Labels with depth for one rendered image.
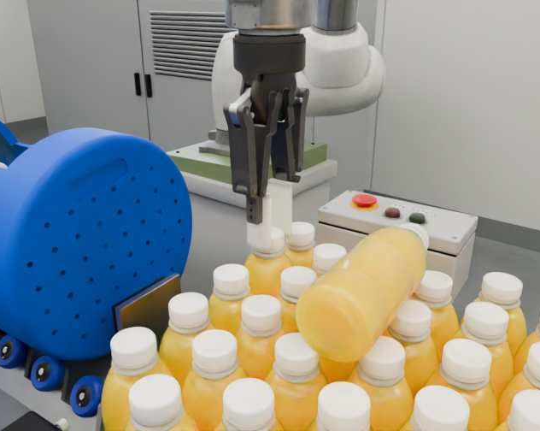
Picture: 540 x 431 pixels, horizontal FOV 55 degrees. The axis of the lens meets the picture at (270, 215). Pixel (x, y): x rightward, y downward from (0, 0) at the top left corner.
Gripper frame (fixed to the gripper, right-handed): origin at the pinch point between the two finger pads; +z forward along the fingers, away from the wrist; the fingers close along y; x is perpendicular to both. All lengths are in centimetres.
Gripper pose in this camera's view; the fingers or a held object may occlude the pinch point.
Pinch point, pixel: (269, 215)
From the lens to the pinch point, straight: 60.8
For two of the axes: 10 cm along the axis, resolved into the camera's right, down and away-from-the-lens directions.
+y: -5.5, 3.3, -7.7
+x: 8.3, 2.1, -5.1
